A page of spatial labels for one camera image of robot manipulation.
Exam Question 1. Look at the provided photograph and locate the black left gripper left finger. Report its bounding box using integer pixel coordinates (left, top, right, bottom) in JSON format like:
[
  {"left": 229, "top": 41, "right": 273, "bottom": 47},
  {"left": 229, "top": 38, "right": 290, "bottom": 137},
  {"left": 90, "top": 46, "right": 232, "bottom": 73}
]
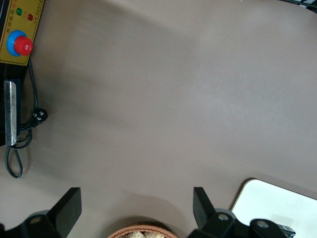
[{"left": 4, "top": 187, "right": 83, "bottom": 238}]

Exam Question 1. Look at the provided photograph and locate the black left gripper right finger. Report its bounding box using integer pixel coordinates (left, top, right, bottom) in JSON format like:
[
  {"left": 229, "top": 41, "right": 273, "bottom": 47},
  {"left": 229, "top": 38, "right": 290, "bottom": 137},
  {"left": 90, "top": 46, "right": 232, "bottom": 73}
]
[{"left": 189, "top": 186, "right": 250, "bottom": 238}]

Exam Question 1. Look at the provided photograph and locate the white rectangular tray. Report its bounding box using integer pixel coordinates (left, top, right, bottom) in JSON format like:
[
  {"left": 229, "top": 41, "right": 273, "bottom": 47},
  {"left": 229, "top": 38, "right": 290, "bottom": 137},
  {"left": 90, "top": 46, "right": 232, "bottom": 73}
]
[{"left": 231, "top": 178, "right": 317, "bottom": 238}]

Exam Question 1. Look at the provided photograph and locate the brown wicker basket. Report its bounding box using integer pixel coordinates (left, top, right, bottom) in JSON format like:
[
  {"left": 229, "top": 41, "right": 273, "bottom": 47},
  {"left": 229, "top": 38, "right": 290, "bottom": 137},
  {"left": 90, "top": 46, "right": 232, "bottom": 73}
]
[{"left": 106, "top": 224, "right": 177, "bottom": 238}]

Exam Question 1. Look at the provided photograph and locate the dark grey device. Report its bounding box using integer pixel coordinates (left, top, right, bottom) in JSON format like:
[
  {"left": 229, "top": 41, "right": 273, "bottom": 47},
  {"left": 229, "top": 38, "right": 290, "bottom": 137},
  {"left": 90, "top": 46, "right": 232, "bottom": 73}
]
[{"left": 276, "top": 224, "right": 296, "bottom": 238}]

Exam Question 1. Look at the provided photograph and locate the black machine with metal strip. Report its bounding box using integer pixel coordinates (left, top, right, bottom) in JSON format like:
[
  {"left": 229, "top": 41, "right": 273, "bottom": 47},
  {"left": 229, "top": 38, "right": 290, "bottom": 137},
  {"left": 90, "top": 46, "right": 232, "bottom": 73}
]
[{"left": 0, "top": 61, "right": 28, "bottom": 147}]

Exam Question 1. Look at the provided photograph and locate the red emergency stop button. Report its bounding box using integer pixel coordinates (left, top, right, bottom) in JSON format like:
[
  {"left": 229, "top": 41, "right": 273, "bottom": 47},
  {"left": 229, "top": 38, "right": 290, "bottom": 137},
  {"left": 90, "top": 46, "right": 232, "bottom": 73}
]
[{"left": 6, "top": 30, "right": 34, "bottom": 57}]

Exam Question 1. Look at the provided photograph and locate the yellow control panel box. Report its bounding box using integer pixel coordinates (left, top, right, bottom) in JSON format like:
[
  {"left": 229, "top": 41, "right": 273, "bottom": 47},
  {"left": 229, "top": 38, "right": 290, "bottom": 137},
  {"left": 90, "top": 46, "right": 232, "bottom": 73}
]
[{"left": 0, "top": 0, "right": 46, "bottom": 66}]

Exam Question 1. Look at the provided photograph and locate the black striped object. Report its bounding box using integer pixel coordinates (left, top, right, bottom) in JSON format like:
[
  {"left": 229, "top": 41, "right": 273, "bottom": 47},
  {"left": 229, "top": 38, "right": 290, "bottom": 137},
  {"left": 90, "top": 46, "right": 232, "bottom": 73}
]
[{"left": 282, "top": 0, "right": 317, "bottom": 15}]

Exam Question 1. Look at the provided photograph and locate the black power cable with plug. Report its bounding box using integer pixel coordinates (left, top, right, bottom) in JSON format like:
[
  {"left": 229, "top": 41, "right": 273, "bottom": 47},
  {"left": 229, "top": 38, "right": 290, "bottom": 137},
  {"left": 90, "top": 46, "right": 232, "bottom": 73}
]
[{"left": 5, "top": 60, "right": 49, "bottom": 179}]

